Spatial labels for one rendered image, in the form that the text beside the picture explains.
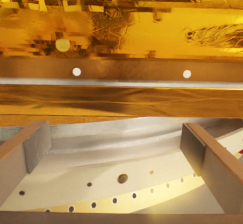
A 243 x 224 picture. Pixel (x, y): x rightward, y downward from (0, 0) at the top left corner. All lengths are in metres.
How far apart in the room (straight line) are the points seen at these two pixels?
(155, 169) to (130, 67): 0.14
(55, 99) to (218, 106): 0.24
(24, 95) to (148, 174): 0.21
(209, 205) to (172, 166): 0.17
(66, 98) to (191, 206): 0.29
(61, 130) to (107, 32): 0.14
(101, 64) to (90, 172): 0.14
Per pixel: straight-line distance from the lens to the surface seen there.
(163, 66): 0.25
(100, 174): 0.23
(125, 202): 0.31
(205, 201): 0.41
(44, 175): 0.22
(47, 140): 0.17
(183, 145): 0.17
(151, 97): 0.26
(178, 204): 0.36
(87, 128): 0.24
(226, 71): 0.29
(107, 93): 0.25
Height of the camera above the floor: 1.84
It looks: 15 degrees down
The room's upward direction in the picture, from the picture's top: 1 degrees clockwise
